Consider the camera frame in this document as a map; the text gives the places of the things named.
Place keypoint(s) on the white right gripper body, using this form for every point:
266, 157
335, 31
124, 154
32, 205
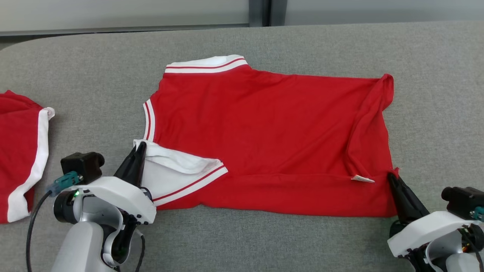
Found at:
423, 230

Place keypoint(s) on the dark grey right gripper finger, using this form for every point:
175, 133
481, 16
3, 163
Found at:
394, 204
408, 206

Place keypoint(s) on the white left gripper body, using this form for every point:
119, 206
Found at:
121, 194

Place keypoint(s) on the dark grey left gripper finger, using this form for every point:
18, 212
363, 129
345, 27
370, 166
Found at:
144, 155
132, 168

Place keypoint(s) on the red shirt with white trim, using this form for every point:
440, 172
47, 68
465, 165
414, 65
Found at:
264, 132

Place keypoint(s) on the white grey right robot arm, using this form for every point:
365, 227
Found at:
453, 262

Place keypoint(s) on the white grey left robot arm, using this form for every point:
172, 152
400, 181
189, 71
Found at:
83, 245

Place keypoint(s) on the folded red garment white stripe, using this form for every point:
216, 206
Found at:
15, 143

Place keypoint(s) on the grey fabric covered platform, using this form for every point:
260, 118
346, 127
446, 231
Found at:
264, 241

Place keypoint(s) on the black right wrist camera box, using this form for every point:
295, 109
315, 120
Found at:
459, 200

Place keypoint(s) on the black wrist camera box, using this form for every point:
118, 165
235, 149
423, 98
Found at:
459, 200
81, 164

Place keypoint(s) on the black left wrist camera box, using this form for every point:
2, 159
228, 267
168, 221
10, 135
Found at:
81, 164

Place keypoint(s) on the grey metal partition post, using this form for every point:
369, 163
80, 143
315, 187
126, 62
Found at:
261, 11

